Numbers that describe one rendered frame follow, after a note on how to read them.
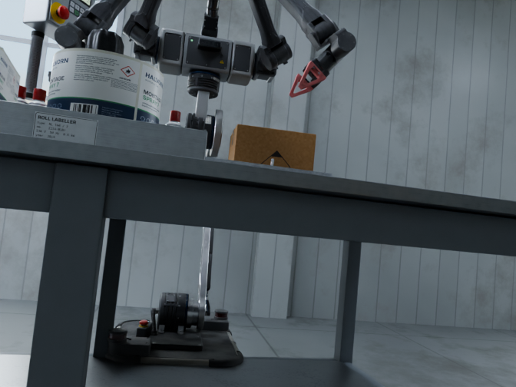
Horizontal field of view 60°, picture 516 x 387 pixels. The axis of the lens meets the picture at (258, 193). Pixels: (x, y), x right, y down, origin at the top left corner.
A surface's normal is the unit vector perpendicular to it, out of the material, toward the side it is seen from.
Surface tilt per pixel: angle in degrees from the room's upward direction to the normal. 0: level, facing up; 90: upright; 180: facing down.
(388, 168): 90
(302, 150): 90
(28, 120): 90
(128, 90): 90
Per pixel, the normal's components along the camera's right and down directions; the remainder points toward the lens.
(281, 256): 0.18, -0.05
